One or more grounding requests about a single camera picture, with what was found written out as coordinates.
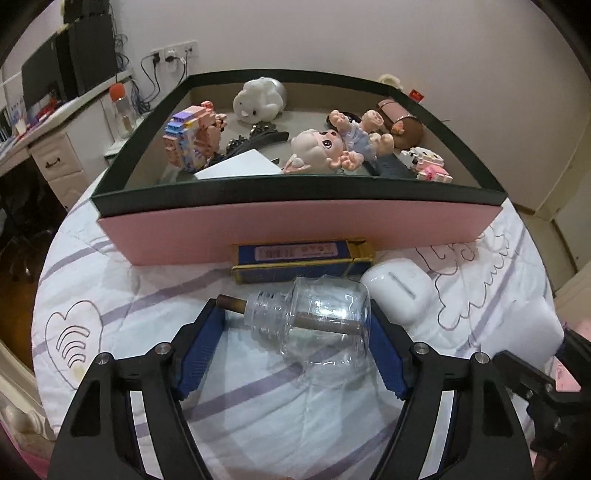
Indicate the small pink block toy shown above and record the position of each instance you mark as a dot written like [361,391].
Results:
[429,166]

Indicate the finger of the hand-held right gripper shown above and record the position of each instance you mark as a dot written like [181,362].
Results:
[526,374]
[577,344]

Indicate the red tag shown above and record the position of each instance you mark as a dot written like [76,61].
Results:
[417,93]

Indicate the white card box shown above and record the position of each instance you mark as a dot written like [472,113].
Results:
[240,166]

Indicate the cream wooden furniture edge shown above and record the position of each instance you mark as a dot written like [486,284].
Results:
[575,295]

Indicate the white desk with drawers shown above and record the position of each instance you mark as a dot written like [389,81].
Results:
[51,161]

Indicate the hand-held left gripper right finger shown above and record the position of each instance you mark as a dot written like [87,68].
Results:
[388,355]

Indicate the white striped quilt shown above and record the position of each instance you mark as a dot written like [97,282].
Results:
[138,295]

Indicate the scattered papers and books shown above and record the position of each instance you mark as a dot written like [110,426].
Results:
[32,124]

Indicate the rose gold jar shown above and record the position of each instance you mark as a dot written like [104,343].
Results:
[401,122]

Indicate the pink box with black rim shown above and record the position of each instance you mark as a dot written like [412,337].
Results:
[300,230]

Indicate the large pink block toy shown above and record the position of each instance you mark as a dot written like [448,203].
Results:
[189,138]

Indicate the blue and gold box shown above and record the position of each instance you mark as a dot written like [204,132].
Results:
[286,254]

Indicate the pink pig-eared doll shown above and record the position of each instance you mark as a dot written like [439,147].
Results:
[318,143]

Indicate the white wall outlet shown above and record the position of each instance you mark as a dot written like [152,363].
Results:
[180,50]

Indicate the black computer tower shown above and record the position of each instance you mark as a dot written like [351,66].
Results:
[87,55]

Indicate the black office chair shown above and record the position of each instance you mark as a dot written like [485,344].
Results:
[23,221]

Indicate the pink and purple blanket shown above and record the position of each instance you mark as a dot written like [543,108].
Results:
[567,374]

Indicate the clear bottle with orange cap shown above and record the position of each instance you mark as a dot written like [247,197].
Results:
[121,113]

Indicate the cream carved bed frame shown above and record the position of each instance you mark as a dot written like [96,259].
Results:
[23,397]

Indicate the white earbuds case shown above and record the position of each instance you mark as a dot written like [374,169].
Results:
[397,286]

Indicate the clear glass bottle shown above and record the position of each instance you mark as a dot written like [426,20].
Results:
[323,304]

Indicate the black computer monitor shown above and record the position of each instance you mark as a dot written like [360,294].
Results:
[39,74]

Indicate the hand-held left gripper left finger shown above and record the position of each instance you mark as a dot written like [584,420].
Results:
[203,350]

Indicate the black hair clip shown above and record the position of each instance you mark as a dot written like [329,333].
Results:
[258,134]

